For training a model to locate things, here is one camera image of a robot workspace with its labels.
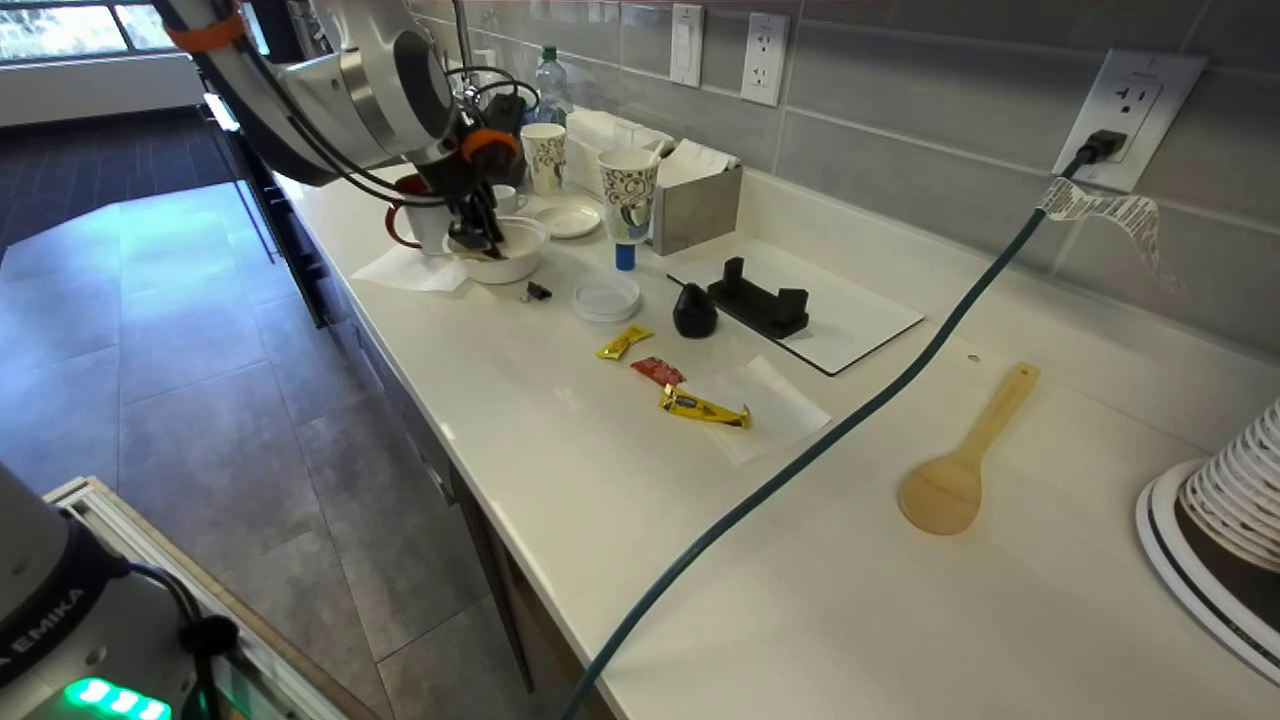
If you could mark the black wrist camera orange bands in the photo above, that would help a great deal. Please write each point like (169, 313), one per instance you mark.
(491, 144)

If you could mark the clear tape strip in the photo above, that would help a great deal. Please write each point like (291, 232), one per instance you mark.
(1113, 212)

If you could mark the black round gadget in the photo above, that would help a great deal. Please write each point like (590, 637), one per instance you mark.
(692, 313)

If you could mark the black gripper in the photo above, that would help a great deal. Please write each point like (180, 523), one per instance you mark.
(481, 184)

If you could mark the white flat plate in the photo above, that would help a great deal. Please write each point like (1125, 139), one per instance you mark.
(568, 217)

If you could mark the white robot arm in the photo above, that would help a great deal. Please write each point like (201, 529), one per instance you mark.
(361, 83)

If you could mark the black power plug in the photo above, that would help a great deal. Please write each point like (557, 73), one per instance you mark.
(1097, 144)

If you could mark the small blue tube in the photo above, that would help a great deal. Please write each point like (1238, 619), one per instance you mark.
(624, 254)

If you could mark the red sauce packet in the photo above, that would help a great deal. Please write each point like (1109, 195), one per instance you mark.
(656, 368)

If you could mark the metal faucet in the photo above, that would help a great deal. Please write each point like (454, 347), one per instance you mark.
(461, 30)

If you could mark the long yellow sauce packet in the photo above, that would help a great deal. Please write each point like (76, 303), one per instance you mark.
(704, 405)

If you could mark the small yellow sauce packet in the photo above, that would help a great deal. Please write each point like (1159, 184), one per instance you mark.
(624, 341)

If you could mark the black phone holder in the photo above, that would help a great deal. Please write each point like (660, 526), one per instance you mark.
(761, 306)

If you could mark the white cart frame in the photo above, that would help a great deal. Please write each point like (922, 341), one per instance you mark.
(253, 642)

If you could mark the clear water bottle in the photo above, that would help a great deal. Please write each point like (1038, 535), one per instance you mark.
(552, 85)

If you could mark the red and white mug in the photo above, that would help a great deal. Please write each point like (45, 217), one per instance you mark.
(426, 226)

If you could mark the small black clip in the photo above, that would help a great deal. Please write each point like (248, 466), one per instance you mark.
(536, 288)

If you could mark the patterned paper cup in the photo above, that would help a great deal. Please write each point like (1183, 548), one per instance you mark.
(629, 196)

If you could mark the dark cabinet fronts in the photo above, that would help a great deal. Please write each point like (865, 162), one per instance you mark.
(304, 265)

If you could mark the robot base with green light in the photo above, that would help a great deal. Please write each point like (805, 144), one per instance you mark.
(53, 624)

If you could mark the wooden spoon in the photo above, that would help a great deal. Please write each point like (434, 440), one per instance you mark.
(944, 489)

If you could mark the white light switch plate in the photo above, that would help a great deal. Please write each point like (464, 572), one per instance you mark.
(686, 42)

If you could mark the white board with black edge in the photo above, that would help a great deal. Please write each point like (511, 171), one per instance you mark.
(855, 313)

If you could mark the stack of white plates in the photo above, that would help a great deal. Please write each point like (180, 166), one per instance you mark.
(1184, 566)

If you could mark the white wall outlet with plug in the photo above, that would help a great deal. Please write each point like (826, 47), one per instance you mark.
(1148, 92)

